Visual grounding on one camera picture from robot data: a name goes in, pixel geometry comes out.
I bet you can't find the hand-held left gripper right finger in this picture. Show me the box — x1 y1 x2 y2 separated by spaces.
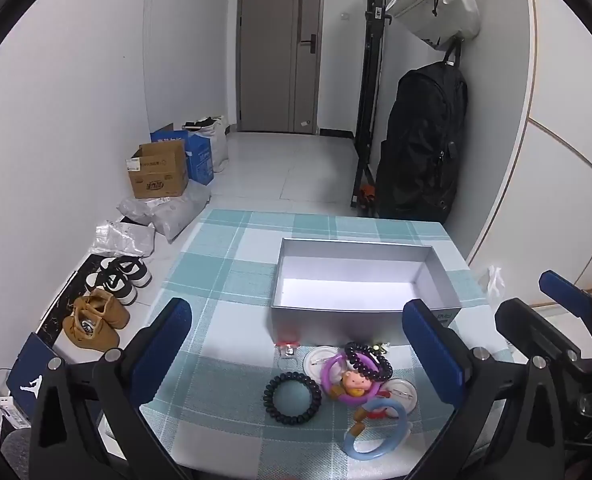
401 298 569 480

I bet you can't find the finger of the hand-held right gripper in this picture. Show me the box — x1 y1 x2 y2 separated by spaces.
540 270 592 321
496 299 592 376

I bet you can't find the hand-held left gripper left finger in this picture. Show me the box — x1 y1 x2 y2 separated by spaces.
28 297 193 480

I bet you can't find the grey cardboard box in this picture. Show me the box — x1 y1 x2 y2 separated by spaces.
267 238 463 347

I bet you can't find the purple plastic bracelet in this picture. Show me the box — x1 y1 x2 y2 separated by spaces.
320 352 382 403

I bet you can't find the black spiral hair tie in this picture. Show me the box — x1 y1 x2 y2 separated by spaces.
263 373 323 415

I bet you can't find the light blue plastic bracelet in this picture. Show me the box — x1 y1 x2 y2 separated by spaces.
342 399 413 461

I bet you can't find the white shoulder bag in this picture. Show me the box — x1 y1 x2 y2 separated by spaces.
386 0 482 51

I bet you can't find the white round pin badge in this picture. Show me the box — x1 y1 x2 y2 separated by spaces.
303 346 344 376
376 377 418 408

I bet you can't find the crumpled white plastic bag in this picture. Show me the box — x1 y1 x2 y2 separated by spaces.
486 265 507 301

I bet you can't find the teal plaid tablecloth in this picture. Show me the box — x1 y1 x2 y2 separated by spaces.
98 209 514 480

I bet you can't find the black white sneaker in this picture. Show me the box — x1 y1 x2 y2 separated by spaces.
96 255 153 291
85 269 138 307

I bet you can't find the pink pig figure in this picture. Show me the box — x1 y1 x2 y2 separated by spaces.
338 369 372 401

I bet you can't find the white wardrobe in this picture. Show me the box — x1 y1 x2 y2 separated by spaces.
466 0 592 311

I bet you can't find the blue shoe box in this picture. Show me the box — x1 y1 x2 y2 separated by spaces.
6 332 64 423

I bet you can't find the grey plastic parcel bag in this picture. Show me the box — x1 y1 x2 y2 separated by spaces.
151 180 212 243
117 195 177 226

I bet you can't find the white power strip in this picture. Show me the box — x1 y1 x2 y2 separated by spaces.
0 395 32 428

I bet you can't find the brown cardboard carton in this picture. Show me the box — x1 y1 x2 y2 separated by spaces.
124 139 189 199

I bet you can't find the blue cardboard carton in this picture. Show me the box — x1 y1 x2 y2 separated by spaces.
150 122 214 184

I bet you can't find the black backpack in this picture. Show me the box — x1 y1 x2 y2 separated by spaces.
375 42 469 223

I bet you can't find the white sack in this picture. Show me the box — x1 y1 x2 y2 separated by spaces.
183 116 230 173

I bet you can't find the black metal rack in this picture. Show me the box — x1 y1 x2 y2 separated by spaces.
348 0 394 208

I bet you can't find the grey brown door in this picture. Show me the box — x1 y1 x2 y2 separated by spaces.
238 0 324 135

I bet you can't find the black bead bracelet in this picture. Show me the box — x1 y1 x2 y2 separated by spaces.
344 341 393 382

